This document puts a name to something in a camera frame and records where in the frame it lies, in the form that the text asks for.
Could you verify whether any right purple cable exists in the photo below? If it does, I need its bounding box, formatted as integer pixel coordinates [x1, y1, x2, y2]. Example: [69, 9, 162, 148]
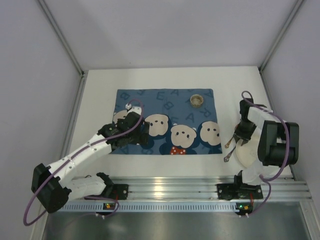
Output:
[241, 90, 292, 218]

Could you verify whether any right aluminium frame post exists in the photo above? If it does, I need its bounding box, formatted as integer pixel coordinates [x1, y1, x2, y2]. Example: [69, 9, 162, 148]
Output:
[258, 0, 306, 74]

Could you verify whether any aluminium mounting rail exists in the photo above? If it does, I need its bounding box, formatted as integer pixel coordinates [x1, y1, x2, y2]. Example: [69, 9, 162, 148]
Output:
[111, 177, 312, 202]

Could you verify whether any white round plate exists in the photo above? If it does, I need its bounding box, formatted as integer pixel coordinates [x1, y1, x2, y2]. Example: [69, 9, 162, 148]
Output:
[235, 130, 279, 182]

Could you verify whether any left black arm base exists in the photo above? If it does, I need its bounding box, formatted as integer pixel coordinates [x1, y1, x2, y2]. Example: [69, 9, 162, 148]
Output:
[103, 184, 129, 200]

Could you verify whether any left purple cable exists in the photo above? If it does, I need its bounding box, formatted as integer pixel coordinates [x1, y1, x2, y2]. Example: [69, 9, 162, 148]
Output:
[22, 98, 146, 226]

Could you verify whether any blue bear print placemat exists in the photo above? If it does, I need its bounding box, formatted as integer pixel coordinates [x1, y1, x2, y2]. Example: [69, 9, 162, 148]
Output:
[113, 88, 222, 156]

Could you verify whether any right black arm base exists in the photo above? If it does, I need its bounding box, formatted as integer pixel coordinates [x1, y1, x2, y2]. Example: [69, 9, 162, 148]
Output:
[216, 183, 263, 201]

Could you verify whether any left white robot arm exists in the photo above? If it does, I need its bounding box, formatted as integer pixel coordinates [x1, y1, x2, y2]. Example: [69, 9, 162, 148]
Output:
[31, 112, 150, 213]

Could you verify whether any gold spoon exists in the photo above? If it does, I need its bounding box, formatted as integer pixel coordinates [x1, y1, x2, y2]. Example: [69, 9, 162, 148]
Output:
[224, 125, 238, 149]

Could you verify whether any small grey ceramic cup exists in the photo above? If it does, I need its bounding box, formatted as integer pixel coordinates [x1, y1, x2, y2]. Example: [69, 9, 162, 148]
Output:
[190, 94, 204, 108]

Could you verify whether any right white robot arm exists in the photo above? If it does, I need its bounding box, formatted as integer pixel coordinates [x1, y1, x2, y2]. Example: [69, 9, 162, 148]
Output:
[233, 98, 300, 186]

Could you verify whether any aluminium frame post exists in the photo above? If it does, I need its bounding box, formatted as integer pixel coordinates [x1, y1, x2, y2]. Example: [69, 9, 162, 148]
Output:
[258, 0, 306, 74]
[35, 0, 85, 76]

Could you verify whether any purple cable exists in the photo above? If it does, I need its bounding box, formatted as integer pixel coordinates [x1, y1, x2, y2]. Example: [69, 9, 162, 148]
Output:
[241, 90, 292, 218]
[22, 98, 146, 226]

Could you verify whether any perforated white cable duct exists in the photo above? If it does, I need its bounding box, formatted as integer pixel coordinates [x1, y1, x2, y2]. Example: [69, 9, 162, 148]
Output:
[60, 201, 253, 213]

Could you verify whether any left aluminium frame post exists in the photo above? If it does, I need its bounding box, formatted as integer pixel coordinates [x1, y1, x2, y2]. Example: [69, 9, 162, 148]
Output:
[35, 0, 85, 76]

